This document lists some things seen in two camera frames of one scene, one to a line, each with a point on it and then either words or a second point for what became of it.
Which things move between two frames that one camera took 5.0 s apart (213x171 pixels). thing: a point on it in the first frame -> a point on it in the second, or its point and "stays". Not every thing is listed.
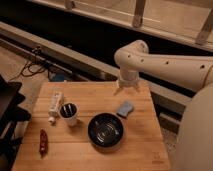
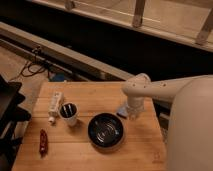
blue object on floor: (57, 76) stays
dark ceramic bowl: (105, 131) stays
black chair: (11, 112) stays
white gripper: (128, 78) -> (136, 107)
